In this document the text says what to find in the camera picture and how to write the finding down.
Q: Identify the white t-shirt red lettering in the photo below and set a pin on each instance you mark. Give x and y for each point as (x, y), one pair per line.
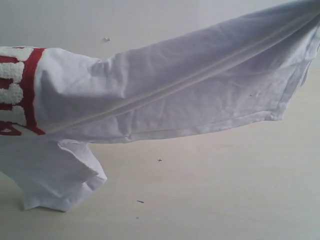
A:
(54, 102)

